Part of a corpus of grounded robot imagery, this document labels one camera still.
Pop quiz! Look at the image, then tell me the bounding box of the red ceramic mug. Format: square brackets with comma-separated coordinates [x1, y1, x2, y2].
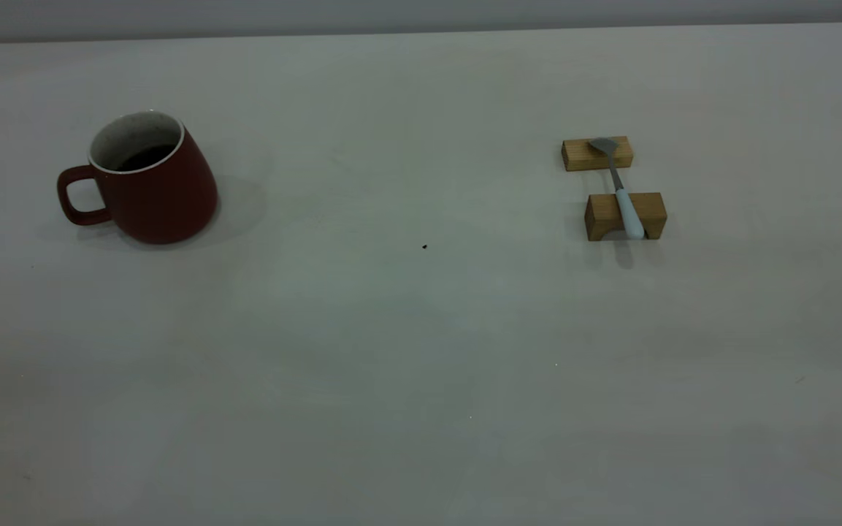
[56, 110, 220, 245]

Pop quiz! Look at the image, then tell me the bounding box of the white-handled metal spoon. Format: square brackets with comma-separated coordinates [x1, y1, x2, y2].
[587, 137, 646, 240]

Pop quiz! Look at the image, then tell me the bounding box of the arched wooden block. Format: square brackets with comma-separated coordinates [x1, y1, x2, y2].
[584, 192, 667, 242]

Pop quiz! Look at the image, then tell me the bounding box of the flat rectangular wooden block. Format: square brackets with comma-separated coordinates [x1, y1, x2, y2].
[562, 136, 634, 172]

